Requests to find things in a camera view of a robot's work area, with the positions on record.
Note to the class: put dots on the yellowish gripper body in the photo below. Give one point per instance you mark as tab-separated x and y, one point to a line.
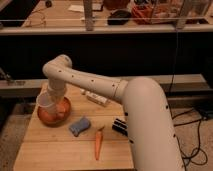
56	95

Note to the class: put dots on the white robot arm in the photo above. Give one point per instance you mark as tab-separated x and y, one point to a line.
152	137

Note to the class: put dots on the orange ceramic bowl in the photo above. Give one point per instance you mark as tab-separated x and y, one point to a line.
63	112

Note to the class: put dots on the black bowl on shelf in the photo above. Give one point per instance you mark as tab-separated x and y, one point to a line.
119	17

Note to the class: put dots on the white tube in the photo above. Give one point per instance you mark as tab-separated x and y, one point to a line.
95	97

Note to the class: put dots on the blue sponge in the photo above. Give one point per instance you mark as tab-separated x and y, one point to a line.
79	126

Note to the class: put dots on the wooden cutting board table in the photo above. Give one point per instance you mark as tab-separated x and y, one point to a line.
57	149

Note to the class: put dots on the orange toy carrot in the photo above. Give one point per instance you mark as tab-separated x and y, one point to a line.
98	142

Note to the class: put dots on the orange crate on shelf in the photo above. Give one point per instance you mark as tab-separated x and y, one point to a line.
141	14

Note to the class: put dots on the grey metal post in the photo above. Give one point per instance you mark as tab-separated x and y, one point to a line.
88	14

